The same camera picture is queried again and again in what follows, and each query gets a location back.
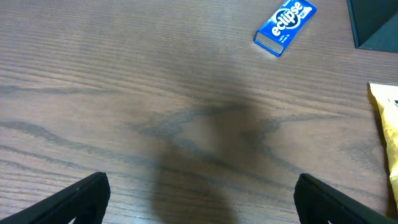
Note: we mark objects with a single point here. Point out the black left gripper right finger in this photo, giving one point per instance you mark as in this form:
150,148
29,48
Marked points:
318,203

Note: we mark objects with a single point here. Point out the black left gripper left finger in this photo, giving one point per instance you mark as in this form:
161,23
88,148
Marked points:
82,202

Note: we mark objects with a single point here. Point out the blue Eclipse mint tin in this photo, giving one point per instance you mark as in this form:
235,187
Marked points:
279,30

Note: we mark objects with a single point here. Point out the dark green open box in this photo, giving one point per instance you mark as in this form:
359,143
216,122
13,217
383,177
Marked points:
374,24

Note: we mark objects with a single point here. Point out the yellow Hacks candy bag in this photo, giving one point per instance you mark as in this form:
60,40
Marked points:
386,97

